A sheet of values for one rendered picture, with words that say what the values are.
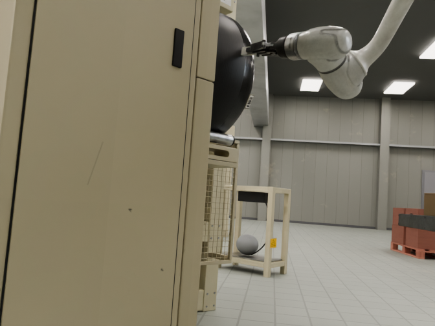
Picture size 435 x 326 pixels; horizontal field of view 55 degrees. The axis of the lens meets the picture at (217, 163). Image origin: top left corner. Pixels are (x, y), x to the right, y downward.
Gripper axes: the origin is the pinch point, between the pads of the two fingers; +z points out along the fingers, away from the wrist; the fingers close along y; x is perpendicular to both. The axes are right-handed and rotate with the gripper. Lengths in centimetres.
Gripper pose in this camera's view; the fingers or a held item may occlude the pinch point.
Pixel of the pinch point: (248, 51)
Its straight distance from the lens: 161.5
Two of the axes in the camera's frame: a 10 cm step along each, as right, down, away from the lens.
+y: -7.4, -1.1, -6.6
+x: -1.7, 9.8, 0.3
